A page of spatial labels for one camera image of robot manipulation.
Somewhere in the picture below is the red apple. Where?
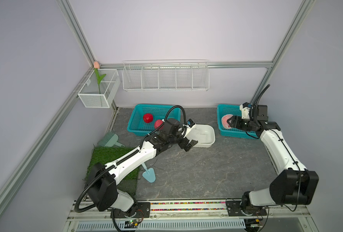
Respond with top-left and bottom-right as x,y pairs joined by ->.
143,113 -> 154,124
154,119 -> 165,130
222,118 -> 231,130

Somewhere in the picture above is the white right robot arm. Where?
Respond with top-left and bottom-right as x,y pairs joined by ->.
222,102 -> 319,209

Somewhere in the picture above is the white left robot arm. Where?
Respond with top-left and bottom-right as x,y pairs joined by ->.
74,119 -> 198,217

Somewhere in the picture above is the white plastic tub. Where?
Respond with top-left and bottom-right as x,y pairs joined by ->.
186,124 -> 215,148

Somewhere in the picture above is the teal plastic basket right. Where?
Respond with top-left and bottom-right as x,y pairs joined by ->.
217,104 -> 259,139

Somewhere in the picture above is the teal plastic basket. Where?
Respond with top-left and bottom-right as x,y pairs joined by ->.
217,104 -> 259,139
127,104 -> 172,136

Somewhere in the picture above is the teal plastic basket left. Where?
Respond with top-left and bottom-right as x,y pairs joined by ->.
127,104 -> 172,136

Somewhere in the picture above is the light blue plastic trowel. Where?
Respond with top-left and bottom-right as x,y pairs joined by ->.
141,163 -> 156,183

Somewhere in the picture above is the pale green brush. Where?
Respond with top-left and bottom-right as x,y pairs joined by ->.
97,131 -> 125,148

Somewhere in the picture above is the green artificial grass mat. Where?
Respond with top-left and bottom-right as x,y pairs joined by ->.
84,147 -> 140,197

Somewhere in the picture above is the artificial pink tulip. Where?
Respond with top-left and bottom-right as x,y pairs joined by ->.
93,61 -> 106,94

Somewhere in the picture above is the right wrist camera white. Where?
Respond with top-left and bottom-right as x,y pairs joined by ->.
240,102 -> 252,119

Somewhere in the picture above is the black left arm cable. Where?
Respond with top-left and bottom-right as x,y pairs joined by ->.
164,105 -> 187,128

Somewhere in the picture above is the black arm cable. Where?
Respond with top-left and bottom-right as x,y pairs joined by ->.
254,84 -> 271,106
164,105 -> 187,128

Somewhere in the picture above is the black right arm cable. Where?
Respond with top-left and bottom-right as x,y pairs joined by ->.
254,84 -> 271,106

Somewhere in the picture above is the white wire shelf long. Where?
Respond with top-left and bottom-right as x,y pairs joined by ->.
122,60 -> 210,91

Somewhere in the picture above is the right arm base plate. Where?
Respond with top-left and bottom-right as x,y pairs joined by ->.
226,199 -> 267,217

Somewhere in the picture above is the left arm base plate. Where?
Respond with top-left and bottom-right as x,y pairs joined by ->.
114,202 -> 151,218

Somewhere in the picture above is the white wire basket small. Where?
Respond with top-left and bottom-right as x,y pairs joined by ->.
78,69 -> 121,108

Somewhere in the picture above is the aluminium frame bar back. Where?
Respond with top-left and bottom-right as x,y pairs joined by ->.
100,60 -> 273,70

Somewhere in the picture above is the aluminium frame bar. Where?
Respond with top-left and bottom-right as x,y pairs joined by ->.
100,60 -> 273,70
0,68 -> 95,224

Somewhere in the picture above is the white slotted cable duct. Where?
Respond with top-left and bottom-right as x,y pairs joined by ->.
75,218 -> 246,232

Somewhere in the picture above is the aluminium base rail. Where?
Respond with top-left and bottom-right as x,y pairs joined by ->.
67,199 -> 310,221

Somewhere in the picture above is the aluminium frame post right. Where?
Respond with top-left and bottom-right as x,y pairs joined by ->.
250,0 -> 316,103

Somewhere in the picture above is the aluminium frame post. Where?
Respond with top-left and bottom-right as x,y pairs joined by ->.
56,0 -> 95,67
250,0 -> 316,103

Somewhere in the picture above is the aluminium frame post left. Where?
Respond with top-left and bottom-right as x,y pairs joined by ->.
56,0 -> 95,67

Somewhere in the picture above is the aluminium frame bar left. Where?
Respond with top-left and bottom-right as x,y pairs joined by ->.
0,68 -> 95,224

